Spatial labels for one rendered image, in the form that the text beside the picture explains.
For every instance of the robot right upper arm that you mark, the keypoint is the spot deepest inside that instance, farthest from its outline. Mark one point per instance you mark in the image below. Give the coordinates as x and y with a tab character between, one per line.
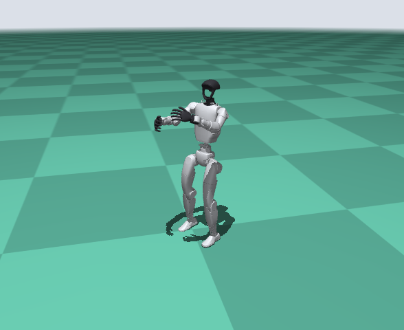
190	108

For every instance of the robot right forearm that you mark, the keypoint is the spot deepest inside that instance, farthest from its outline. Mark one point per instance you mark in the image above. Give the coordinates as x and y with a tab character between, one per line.
166	121

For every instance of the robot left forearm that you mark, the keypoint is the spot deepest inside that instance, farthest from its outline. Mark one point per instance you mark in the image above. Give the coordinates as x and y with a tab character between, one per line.
208	125

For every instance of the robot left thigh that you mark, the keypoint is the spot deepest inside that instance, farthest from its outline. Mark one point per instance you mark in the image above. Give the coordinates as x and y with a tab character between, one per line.
210	181

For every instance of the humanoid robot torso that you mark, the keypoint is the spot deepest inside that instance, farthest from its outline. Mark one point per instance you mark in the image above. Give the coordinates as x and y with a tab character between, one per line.
209	113

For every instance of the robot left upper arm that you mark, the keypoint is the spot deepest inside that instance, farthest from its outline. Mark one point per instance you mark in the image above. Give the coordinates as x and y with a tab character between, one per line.
222	115

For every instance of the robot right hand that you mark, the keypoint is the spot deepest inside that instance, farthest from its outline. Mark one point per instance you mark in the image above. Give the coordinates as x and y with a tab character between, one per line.
158	123

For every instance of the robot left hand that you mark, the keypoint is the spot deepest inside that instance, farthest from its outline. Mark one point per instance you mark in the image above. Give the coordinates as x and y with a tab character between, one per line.
184	115

